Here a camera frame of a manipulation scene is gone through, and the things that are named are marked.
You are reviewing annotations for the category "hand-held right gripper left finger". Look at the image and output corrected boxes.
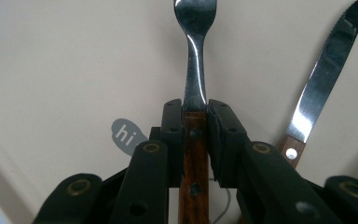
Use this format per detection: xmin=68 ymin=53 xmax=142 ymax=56
xmin=110 ymin=98 xmax=186 ymax=224

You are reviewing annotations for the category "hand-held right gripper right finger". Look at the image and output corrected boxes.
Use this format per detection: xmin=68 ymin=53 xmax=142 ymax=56
xmin=207 ymin=99 xmax=343 ymax=224

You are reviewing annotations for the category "wooden handled steel knife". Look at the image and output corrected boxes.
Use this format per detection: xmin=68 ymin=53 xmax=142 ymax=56
xmin=276 ymin=0 xmax=358 ymax=170

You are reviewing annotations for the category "wooden handled steel fork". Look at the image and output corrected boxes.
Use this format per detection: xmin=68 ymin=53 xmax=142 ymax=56
xmin=172 ymin=0 xmax=217 ymax=224

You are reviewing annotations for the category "beige rabbit print tray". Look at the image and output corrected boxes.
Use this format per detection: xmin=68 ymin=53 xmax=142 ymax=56
xmin=0 ymin=0 xmax=358 ymax=224

